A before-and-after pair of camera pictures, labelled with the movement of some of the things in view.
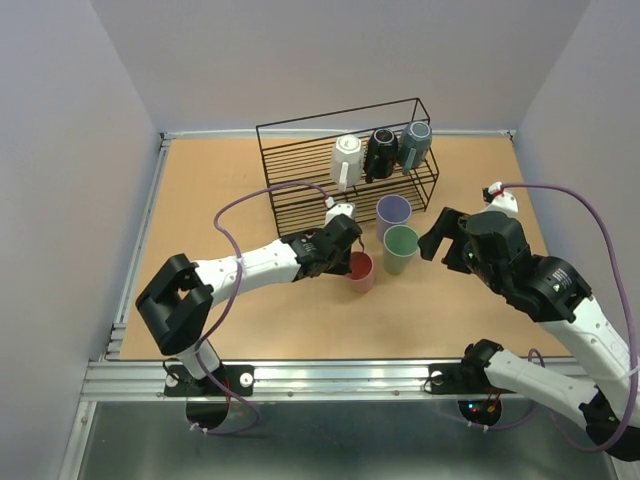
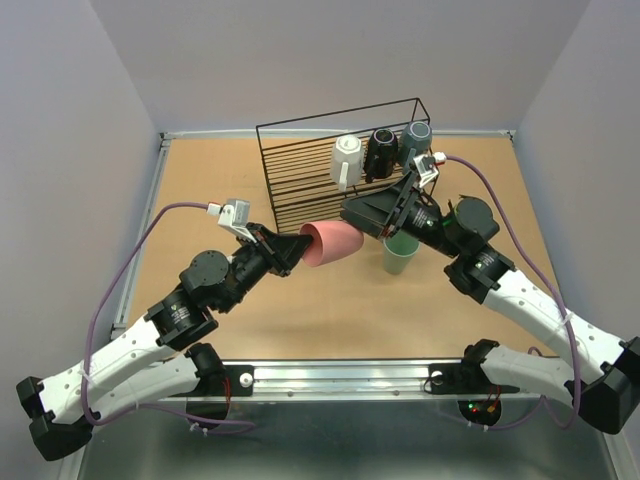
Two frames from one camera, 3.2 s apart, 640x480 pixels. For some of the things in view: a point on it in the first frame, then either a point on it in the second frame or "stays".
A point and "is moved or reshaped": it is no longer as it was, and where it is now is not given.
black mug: x=381 y=155 stays
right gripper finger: x=430 y=242 → x=382 y=204
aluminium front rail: x=144 y=380 stays
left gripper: x=343 y=267 → x=286 y=250
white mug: x=347 y=160 stays
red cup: x=361 y=276 is moved or reshaped
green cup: x=400 y=243 stays
